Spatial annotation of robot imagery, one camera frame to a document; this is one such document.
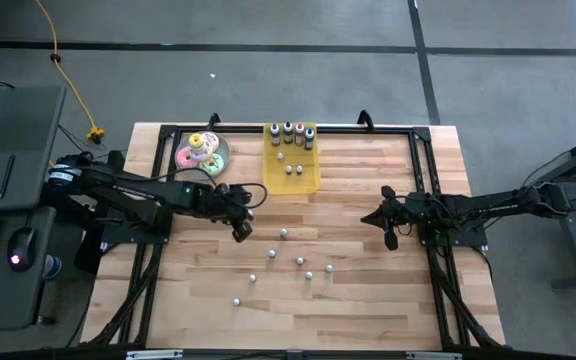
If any grey desk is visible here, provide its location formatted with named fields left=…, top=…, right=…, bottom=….
left=0, top=85, right=68, bottom=335

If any yellow translucent plastic bin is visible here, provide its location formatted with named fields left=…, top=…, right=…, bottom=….
left=261, top=122, right=322, bottom=197

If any black aluminium table frame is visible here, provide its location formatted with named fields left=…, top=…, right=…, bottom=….
left=81, top=124, right=508, bottom=351

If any green toy donut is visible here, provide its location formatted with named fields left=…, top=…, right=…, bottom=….
left=200, top=152, right=226, bottom=176

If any black upright post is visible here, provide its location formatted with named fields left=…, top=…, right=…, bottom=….
left=74, top=148, right=127, bottom=275

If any round clear plate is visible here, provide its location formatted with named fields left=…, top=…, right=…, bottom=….
left=174, top=130, right=232, bottom=180

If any silver metal bracket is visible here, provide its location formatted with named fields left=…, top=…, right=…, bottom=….
left=126, top=349, right=184, bottom=360
left=406, top=351, right=463, bottom=360

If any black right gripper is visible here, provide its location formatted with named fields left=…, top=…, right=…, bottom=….
left=361, top=185, right=428, bottom=252

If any black pen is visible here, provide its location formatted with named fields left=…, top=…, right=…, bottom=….
left=0, top=153, right=17, bottom=199

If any yellow extension cord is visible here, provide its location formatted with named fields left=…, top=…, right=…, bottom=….
left=34, top=0, right=107, bottom=169

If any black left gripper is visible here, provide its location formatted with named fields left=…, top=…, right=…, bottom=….
left=212, top=184, right=255, bottom=245

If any pink toy donut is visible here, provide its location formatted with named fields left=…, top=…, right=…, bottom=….
left=176, top=148, right=199, bottom=170

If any black computer mouse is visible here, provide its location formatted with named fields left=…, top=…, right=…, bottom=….
left=6, top=227, right=38, bottom=274

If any black metal stand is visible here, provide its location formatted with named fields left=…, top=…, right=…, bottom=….
left=520, top=127, right=576, bottom=291

